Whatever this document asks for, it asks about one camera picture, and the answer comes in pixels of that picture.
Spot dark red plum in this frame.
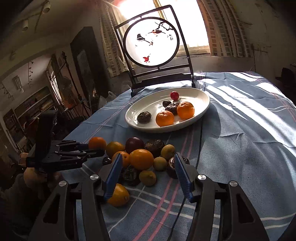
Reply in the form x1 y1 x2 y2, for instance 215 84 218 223
125 137 144 154

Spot small dark passion fruit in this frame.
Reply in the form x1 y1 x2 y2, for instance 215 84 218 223
137 111 152 124

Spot striped curtain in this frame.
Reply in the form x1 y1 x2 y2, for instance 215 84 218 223
197 0 251 58
99 1 128 78

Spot small tangerine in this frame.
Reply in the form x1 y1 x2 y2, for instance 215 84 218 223
88 137 107 150

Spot large orange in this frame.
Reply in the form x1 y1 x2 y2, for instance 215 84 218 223
156 110 175 127
177 101 195 120

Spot round painted table screen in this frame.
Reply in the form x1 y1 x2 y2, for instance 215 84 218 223
114 4 195 97

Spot dark framed mirror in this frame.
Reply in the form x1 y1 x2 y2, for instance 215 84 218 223
70 27 109 99

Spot dark wrinkled passion fruit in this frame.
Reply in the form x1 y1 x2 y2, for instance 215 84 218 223
165 102 179 115

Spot person's left hand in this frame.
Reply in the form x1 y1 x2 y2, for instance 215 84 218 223
23 167 61 188

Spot brown mangosteen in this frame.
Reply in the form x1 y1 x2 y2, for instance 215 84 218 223
166 157 178 179

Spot plastic bags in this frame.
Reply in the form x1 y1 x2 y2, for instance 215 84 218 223
98 91 117 108

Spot right striped curtain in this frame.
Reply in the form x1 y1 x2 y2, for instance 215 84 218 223
197 0 251 58

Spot white oval plate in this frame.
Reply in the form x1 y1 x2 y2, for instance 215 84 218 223
125 87 210 133

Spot red cherry tomato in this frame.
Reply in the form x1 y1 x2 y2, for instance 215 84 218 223
170 91 180 101

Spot black cable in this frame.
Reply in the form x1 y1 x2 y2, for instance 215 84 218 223
166 129 204 241

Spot round orange kumquat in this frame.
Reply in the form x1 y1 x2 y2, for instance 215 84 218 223
129 149 154 171

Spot left striped curtain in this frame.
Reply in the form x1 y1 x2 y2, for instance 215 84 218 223
99 1 128 78

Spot blue striped tablecloth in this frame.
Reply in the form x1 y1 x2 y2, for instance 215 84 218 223
68 72 295 240

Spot yellow orange tomato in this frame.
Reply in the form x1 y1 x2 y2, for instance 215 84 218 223
107 183 130 207

